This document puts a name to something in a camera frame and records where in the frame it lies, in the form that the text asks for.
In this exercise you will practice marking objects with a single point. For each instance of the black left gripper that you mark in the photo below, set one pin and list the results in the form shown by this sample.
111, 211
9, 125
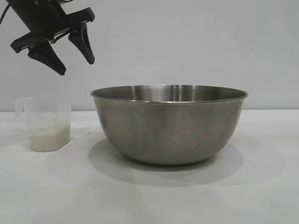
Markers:
39, 18

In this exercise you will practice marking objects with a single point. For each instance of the clear plastic measuring cup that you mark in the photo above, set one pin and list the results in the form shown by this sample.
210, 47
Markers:
46, 109

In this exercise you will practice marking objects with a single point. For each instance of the white rice grains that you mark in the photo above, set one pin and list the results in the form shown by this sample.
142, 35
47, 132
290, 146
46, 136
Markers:
50, 138

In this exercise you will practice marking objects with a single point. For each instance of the stainless steel mixing bowl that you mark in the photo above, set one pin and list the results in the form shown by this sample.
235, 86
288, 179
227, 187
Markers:
168, 130

